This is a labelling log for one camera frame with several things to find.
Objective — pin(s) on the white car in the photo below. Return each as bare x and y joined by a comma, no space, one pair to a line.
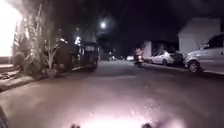
165,58

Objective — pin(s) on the tree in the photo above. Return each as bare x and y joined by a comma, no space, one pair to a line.
31,40

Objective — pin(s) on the street lamp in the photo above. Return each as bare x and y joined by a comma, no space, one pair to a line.
103,25

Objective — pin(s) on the white van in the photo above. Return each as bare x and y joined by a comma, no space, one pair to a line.
208,55

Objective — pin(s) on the grey asphalt road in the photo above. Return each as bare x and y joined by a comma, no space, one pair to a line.
126,90

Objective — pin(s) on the white building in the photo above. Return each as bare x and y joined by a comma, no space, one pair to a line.
196,36

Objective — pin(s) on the grey kerb strip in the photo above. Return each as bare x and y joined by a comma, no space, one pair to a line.
15,81

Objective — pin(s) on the potted plant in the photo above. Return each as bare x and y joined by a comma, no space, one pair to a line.
50,60

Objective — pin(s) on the dark vehicle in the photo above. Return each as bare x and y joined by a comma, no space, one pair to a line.
78,55

